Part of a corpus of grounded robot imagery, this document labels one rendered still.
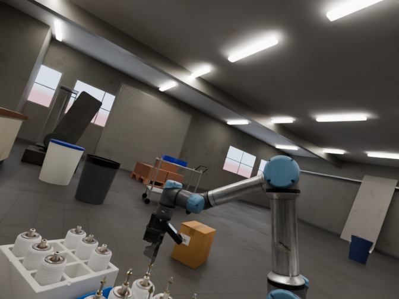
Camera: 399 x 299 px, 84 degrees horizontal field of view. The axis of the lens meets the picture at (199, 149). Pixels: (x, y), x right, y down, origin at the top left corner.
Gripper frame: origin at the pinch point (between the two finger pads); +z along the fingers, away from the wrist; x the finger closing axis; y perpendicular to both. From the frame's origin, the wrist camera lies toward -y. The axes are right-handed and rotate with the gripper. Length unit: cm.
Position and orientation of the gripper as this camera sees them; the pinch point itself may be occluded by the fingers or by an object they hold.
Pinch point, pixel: (153, 261)
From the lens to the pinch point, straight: 109.8
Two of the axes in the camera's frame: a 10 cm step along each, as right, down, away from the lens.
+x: 0.6, -0.8, -10.0
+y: -9.5, -3.1, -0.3
